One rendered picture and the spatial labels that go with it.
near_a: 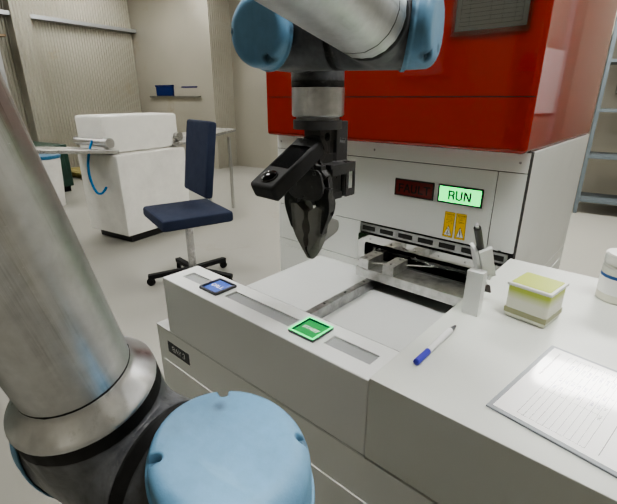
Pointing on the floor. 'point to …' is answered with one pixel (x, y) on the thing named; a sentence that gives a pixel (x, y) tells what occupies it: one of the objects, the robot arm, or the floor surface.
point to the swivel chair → (200, 169)
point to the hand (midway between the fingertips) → (308, 252)
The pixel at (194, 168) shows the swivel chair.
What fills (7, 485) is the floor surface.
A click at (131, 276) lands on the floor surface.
